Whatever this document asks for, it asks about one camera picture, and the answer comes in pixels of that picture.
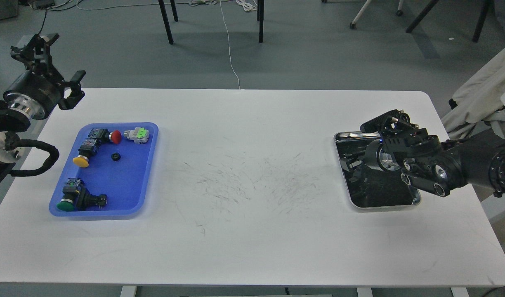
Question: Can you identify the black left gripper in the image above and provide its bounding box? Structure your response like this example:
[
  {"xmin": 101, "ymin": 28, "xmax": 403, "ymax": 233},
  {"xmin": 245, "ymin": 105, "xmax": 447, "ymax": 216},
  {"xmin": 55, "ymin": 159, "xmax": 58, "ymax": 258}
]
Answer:
[{"xmin": 3, "ymin": 33, "xmax": 86, "ymax": 120}]

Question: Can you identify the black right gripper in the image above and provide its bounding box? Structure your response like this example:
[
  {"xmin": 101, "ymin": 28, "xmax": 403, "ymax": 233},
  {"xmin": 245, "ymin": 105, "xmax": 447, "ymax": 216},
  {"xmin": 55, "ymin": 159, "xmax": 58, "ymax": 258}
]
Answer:
[{"xmin": 339, "ymin": 139, "xmax": 400, "ymax": 184}]

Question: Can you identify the small black gear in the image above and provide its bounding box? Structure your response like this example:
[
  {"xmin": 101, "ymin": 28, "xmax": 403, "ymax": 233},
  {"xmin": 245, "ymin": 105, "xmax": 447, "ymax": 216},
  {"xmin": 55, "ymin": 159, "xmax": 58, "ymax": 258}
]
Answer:
[{"xmin": 111, "ymin": 152, "xmax": 122, "ymax": 162}]

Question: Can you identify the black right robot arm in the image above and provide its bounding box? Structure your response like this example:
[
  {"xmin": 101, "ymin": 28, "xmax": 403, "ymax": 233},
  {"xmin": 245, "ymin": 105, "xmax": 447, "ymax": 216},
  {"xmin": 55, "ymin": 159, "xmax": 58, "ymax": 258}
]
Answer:
[{"xmin": 334, "ymin": 119, "xmax": 505, "ymax": 205}]

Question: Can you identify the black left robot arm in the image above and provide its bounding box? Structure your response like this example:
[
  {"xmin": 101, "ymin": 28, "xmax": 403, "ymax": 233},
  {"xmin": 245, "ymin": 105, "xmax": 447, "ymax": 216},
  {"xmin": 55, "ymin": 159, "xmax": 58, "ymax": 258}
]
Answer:
[{"xmin": 0, "ymin": 33, "xmax": 86, "ymax": 183}]

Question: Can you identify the steel tray with black mat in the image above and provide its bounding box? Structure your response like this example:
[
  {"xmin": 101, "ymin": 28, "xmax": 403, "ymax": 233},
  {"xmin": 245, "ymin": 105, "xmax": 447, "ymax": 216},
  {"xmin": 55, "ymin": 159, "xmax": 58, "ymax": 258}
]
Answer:
[{"xmin": 334, "ymin": 132, "xmax": 422, "ymax": 211}]

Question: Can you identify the blue plastic tray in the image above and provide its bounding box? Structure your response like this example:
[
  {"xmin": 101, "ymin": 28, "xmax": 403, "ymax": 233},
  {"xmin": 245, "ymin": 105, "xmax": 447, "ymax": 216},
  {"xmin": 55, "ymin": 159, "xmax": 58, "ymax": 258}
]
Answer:
[{"xmin": 49, "ymin": 122, "xmax": 159, "ymax": 219}]

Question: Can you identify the black chair leg left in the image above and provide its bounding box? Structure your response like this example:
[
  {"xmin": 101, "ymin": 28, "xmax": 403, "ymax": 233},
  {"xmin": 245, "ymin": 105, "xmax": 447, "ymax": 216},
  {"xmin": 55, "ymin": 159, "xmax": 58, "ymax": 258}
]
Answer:
[{"xmin": 158, "ymin": 0, "xmax": 179, "ymax": 45}]

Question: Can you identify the black chair leg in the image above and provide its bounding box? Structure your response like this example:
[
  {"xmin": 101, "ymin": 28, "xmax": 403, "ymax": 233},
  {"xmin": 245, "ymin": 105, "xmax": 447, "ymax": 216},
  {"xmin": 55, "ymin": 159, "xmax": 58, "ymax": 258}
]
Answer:
[
  {"xmin": 158, "ymin": 0, "xmax": 179, "ymax": 45},
  {"xmin": 256, "ymin": 0, "xmax": 264, "ymax": 44}
]

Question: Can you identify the beige cloth cover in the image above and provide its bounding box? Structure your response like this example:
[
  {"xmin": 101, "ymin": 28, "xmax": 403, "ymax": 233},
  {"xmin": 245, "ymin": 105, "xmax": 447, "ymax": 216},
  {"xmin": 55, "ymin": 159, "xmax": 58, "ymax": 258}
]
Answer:
[{"xmin": 441, "ymin": 48, "xmax": 505, "ymax": 139}]

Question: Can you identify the black chair leg right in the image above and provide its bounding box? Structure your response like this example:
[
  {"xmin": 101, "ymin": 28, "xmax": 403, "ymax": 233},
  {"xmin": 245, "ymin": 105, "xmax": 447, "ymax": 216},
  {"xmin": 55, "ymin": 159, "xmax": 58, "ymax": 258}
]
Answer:
[{"xmin": 256, "ymin": 0, "xmax": 264, "ymax": 44}]

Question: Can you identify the black floor cable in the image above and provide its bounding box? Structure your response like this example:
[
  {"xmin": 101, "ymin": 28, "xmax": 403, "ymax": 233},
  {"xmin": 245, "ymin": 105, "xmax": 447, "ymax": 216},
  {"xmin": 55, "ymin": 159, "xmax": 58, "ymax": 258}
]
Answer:
[{"xmin": 30, "ymin": 0, "xmax": 71, "ymax": 35}]

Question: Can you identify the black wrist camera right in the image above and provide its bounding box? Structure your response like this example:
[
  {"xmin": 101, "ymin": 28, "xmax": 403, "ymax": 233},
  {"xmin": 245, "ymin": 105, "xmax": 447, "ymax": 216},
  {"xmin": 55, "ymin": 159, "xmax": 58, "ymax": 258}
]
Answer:
[{"xmin": 360, "ymin": 109, "xmax": 410, "ymax": 133}]

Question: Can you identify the red push button switch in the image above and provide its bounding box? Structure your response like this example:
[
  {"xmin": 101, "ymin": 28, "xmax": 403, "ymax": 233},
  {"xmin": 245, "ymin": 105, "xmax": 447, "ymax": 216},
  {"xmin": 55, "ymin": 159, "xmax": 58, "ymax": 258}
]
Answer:
[{"xmin": 87, "ymin": 128, "xmax": 123, "ymax": 145}]

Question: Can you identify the yellow push button switch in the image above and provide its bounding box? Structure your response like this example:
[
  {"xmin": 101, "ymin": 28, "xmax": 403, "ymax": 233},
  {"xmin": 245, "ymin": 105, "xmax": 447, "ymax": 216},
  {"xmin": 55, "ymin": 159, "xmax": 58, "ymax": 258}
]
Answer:
[{"xmin": 73, "ymin": 138, "xmax": 98, "ymax": 168}]

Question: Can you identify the grey switch with green label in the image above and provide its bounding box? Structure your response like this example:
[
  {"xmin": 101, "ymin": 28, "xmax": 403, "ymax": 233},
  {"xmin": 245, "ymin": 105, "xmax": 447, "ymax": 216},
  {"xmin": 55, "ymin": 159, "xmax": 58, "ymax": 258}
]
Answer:
[{"xmin": 123, "ymin": 127, "xmax": 149, "ymax": 144}]

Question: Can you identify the green push button switch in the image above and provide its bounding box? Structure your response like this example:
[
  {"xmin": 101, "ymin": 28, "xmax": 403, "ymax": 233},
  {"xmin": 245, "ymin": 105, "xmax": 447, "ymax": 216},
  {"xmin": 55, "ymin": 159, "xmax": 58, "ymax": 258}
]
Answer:
[{"xmin": 56, "ymin": 177, "xmax": 108, "ymax": 211}]

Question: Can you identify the white floor cable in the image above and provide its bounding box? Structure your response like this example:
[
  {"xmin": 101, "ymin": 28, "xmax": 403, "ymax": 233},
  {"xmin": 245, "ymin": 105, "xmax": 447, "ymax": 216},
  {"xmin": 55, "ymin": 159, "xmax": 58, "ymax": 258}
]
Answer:
[{"xmin": 189, "ymin": 0, "xmax": 258, "ymax": 90}]

